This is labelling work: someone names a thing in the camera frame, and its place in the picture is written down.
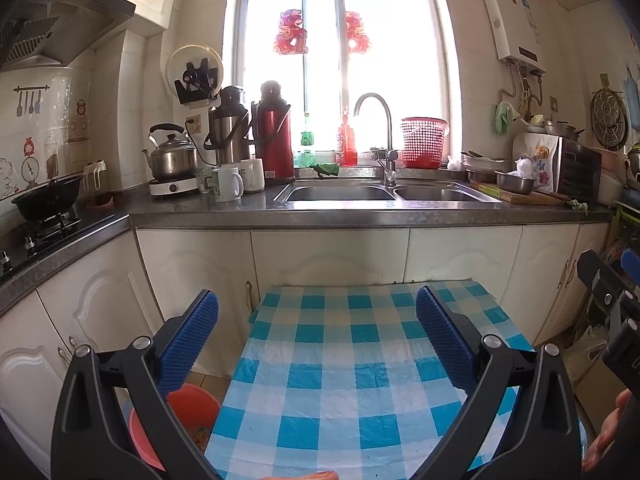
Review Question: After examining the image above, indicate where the person right hand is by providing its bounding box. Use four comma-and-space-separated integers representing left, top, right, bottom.
582, 389, 631, 472

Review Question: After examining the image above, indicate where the black microwave oven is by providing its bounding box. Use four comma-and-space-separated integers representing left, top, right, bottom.
512, 131, 604, 202

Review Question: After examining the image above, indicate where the red plastic basin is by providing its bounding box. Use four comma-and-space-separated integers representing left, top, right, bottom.
128, 384, 221, 471

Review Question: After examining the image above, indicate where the blue checkered tablecloth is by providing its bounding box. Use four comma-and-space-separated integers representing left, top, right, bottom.
203, 278, 589, 480

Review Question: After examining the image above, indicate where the steel bowl on counter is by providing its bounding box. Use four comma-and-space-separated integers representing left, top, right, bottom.
496, 171, 535, 195

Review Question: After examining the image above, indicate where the wooden cutting board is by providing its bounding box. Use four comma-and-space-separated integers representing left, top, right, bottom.
471, 183, 566, 206

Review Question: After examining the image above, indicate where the steel double sink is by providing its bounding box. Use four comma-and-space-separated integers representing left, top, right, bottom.
274, 181, 499, 204

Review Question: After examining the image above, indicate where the steel sink faucet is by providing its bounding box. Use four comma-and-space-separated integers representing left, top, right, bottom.
352, 91, 400, 190

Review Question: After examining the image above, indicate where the red plastic basket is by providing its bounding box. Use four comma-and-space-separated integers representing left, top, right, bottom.
401, 117, 449, 169

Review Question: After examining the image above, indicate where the black wok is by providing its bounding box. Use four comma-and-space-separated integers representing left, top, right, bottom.
11, 172, 84, 222

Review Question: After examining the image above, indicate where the white induction hotplate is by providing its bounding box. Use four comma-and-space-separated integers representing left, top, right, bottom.
149, 177, 198, 197

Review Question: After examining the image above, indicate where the white water heater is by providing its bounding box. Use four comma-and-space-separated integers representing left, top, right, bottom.
484, 0, 546, 74

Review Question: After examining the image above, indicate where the white mug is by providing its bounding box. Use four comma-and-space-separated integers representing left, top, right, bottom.
205, 166, 244, 203
239, 158, 266, 194

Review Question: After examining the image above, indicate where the steel kettle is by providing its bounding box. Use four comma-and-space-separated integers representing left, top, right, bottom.
142, 122, 198, 181

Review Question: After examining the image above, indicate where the red thermos flask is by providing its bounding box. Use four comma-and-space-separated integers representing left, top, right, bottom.
252, 80, 295, 185

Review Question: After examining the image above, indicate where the steel thermos flask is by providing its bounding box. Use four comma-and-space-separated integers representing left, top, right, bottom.
203, 86, 250, 166

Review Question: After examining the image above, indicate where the range hood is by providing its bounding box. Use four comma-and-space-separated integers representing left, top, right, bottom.
1, 0, 136, 72

